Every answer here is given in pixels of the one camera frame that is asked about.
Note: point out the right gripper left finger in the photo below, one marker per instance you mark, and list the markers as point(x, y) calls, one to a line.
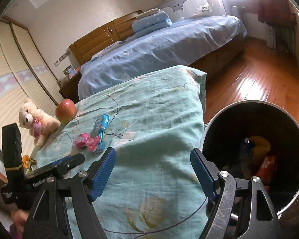
point(48, 216)

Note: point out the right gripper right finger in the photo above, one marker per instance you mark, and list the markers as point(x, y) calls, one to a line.
point(237, 208)

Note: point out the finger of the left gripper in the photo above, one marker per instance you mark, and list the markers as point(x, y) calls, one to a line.
point(62, 169)
point(57, 162)

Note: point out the pink snack pouch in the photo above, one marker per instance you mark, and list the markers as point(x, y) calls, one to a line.
point(84, 140)

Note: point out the blue snack pouch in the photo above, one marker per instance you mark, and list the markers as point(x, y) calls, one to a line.
point(100, 127)

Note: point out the black round trash bin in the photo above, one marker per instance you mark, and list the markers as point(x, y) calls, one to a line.
point(257, 138)

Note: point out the person left hand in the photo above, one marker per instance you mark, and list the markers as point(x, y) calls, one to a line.
point(19, 218)

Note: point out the white teddy bear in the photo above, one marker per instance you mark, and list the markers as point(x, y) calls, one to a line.
point(40, 124)

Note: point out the red apple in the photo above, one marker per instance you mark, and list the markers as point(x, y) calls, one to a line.
point(65, 111)

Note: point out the dark wooden nightstand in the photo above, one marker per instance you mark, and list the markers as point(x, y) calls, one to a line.
point(69, 90)

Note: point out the teal floral bed cover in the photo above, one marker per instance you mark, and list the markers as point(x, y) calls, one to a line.
point(156, 120)

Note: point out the framed photo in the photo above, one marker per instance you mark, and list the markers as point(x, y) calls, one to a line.
point(69, 72)

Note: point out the wooden headboard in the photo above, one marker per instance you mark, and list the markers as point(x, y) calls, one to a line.
point(100, 38)

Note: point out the folded blue quilt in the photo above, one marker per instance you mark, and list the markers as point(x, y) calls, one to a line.
point(150, 20)

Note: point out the blue bed sheet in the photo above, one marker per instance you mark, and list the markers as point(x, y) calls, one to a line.
point(181, 43)

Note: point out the grey bed guard rail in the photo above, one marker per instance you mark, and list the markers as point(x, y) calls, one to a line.
point(179, 10)

